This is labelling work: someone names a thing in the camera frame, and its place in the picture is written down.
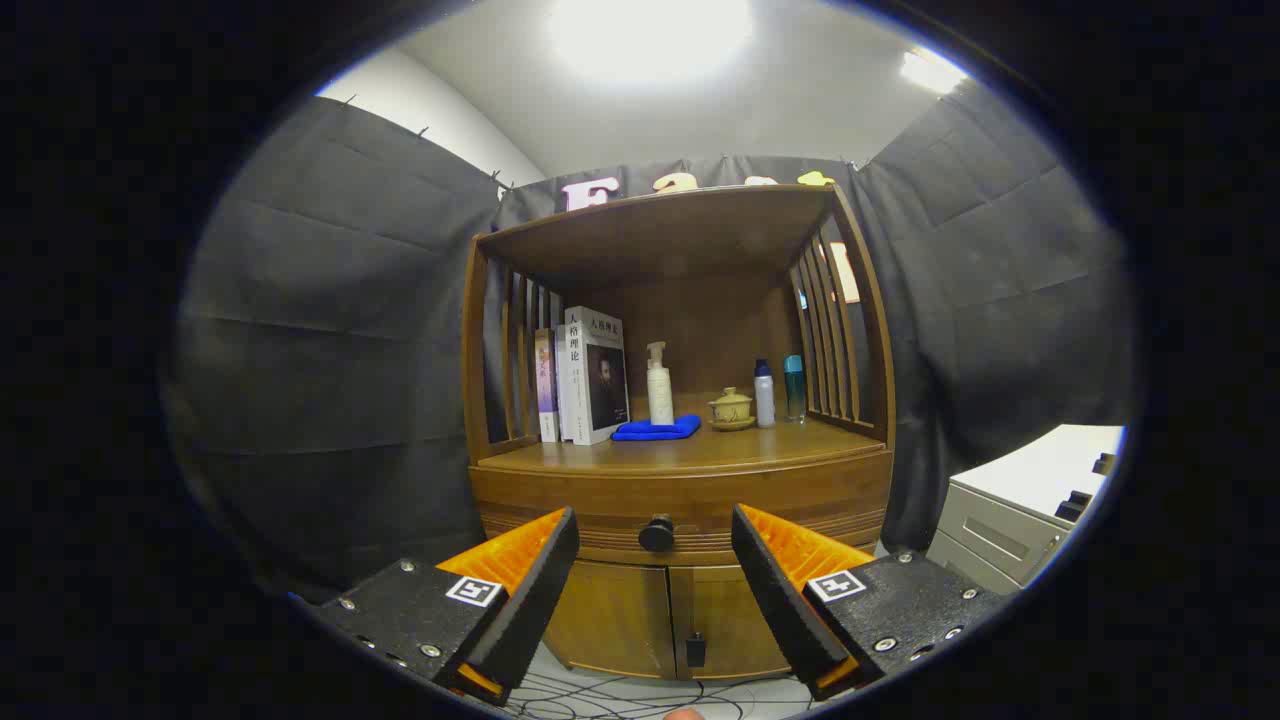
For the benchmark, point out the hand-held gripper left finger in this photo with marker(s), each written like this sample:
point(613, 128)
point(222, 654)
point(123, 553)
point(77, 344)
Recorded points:
point(530, 600)

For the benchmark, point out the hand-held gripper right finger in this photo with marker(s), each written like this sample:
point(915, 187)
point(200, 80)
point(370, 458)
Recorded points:
point(785, 605)

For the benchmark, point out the wooden drawer with black knob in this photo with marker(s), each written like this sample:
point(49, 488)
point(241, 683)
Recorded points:
point(600, 495)

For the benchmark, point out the wooden countertop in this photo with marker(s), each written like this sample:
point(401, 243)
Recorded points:
point(740, 448)

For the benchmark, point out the white drawer unit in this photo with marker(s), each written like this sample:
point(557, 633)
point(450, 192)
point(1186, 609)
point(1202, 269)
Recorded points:
point(1000, 530)

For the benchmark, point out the brown wooden cabinet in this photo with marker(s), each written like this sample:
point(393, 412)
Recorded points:
point(720, 330)

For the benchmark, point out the yellow saucer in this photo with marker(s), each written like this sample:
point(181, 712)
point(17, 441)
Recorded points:
point(733, 426)

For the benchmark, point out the thin white book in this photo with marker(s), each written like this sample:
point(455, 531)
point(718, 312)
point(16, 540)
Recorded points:
point(560, 400)

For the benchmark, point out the yellow lidded tea cup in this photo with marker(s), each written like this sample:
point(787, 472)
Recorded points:
point(731, 407)

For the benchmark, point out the white bottle with blue cap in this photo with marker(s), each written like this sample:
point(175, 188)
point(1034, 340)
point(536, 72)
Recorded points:
point(764, 400)

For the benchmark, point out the blue folded cloth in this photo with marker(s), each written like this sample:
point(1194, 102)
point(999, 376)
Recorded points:
point(655, 431)

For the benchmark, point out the purple spine book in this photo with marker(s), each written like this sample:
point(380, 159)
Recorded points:
point(546, 390)

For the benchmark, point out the teal bottle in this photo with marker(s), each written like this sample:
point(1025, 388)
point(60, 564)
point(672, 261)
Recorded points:
point(794, 390)

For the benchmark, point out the white portrait cover book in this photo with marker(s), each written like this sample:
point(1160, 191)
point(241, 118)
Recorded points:
point(600, 380)

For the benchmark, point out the white pump bottle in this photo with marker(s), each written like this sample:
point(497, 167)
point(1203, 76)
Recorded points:
point(660, 395)

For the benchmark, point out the small ceiling light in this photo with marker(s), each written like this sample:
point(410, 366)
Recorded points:
point(930, 70)

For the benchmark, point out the large ceiling light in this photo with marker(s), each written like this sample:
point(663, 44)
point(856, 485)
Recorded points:
point(650, 35)

